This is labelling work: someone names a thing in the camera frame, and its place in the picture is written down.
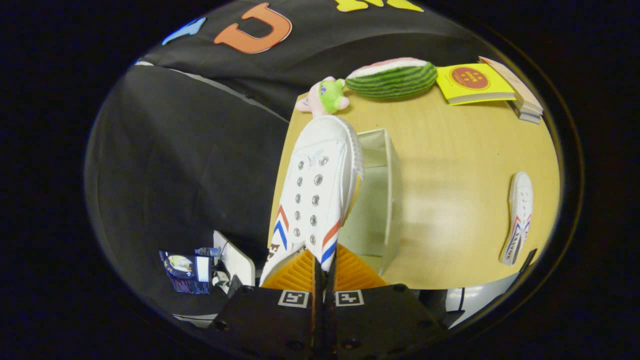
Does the white panel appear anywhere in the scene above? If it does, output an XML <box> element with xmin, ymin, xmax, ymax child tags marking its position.
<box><xmin>213</xmin><ymin>230</ymin><xmax>256</xmax><ymax>287</ymax></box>

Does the white canvas shoe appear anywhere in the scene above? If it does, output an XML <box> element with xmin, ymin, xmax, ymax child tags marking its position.
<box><xmin>499</xmin><ymin>172</ymin><xmax>534</xmax><ymax>266</ymax></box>
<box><xmin>259</xmin><ymin>115</ymin><xmax>364</xmax><ymax>287</ymax></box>

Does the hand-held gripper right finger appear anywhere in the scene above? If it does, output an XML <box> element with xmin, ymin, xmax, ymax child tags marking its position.
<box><xmin>324</xmin><ymin>244</ymin><xmax>447</xmax><ymax>360</ymax></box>

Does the pink green plush toy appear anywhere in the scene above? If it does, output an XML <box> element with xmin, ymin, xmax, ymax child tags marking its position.
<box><xmin>295</xmin><ymin>76</ymin><xmax>351</xmax><ymax>118</ymax></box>

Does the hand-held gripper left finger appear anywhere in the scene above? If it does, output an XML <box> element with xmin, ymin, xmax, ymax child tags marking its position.
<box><xmin>207</xmin><ymin>248</ymin><xmax>325</xmax><ymax>360</ymax></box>

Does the tan book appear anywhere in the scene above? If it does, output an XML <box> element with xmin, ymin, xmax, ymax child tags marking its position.
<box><xmin>477</xmin><ymin>56</ymin><xmax>544</xmax><ymax>115</ymax></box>

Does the watermelon slice plush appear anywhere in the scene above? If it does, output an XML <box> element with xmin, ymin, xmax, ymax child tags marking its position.
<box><xmin>345</xmin><ymin>57</ymin><xmax>439</xmax><ymax>99</ymax></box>

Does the yellow book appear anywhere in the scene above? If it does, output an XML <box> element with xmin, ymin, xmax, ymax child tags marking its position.
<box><xmin>436</xmin><ymin>63</ymin><xmax>517</xmax><ymax>106</ymax></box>

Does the cream fabric storage box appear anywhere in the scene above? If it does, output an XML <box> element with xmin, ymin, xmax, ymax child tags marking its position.
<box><xmin>340</xmin><ymin>128</ymin><xmax>402</xmax><ymax>277</ymax></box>

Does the blue lit screen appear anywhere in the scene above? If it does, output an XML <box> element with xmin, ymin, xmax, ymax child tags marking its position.
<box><xmin>160</xmin><ymin>250</ymin><xmax>211</xmax><ymax>294</ymax></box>

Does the black chair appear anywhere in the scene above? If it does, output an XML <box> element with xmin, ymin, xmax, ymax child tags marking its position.
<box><xmin>518</xmin><ymin>248</ymin><xmax>538</xmax><ymax>275</ymax></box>

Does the grey-edged book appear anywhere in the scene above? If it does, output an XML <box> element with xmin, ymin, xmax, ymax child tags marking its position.
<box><xmin>510</xmin><ymin>100</ymin><xmax>542</xmax><ymax>124</ymax></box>

